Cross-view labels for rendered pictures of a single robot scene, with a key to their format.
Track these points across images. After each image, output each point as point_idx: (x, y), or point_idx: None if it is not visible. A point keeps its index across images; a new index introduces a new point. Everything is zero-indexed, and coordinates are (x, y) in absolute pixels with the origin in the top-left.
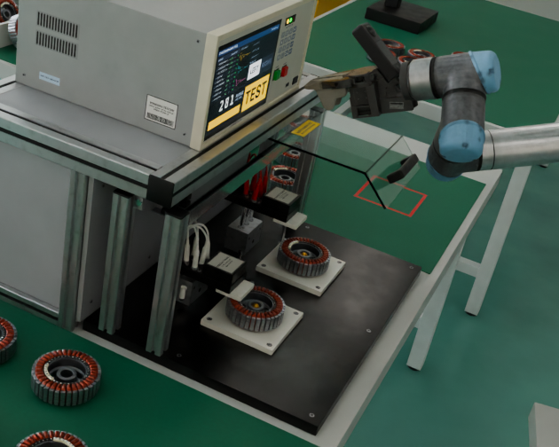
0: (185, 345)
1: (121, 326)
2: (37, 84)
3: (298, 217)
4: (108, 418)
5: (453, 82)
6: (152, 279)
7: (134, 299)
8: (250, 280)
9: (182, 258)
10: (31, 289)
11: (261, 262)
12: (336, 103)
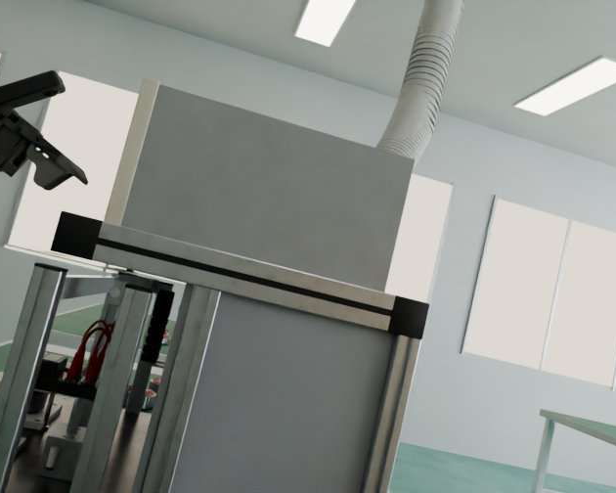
0: (65, 402)
1: (124, 411)
2: None
3: None
4: None
5: None
6: (134, 435)
7: (134, 424)
8: (26, 437)
9: (102, 311)
10: None
11: (22, 441)
12: (37, 182)
